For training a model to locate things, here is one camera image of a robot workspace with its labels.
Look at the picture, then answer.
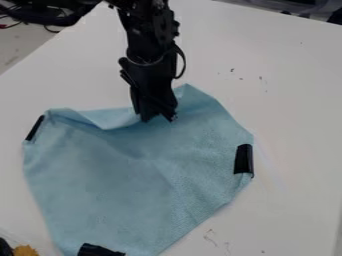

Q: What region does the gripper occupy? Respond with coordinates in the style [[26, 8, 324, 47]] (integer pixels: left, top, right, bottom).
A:
[[117, 53, 180, 123]]

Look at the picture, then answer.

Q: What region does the light blue cloth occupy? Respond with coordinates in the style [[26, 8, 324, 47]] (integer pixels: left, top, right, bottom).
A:
[[21, 83, 257, 256]]

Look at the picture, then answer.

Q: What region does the yellow toy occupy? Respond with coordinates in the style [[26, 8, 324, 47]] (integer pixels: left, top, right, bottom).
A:
[[12, 244, 42, 256]]

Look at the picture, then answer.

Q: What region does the black toy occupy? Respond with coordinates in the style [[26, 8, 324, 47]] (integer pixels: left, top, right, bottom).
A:
[[0, 237, 15, 256]]

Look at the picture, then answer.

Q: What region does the black cable bundle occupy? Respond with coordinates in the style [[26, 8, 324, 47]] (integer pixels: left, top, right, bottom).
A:
[[0, 0, 105, 34]]

